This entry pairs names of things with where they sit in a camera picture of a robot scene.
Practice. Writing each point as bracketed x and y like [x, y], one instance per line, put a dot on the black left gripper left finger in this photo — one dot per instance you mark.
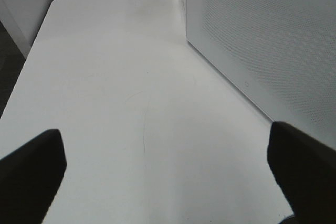
[30, 178]

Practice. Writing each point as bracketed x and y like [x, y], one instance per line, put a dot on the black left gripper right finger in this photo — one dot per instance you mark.
[304, 169]

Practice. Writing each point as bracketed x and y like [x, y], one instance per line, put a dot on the white microwave door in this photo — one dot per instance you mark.
[262, 37]

